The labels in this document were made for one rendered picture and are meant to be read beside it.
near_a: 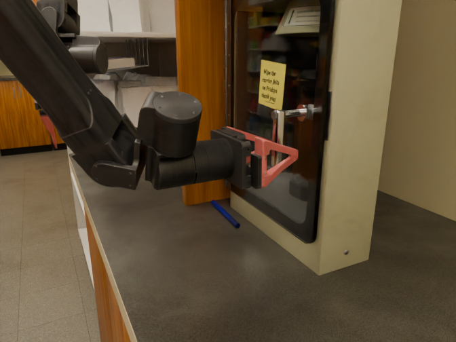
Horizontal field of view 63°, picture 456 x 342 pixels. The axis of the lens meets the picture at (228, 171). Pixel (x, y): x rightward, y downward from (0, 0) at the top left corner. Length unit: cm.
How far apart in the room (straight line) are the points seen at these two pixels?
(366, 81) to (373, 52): 4
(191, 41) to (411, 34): 51
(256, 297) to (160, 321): 14
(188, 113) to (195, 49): 42
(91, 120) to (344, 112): 34
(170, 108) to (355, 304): 38
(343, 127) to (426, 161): 45
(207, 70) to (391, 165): 54
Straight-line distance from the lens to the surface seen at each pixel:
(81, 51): 81
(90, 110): 46
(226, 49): 80
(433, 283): 70
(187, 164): 48
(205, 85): 85
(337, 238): 64
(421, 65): 100
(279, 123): 56
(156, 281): 63
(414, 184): 103
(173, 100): 45
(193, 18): 84
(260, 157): 49
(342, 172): 60
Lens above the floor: 129
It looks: 18 degrees down
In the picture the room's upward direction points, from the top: straight up
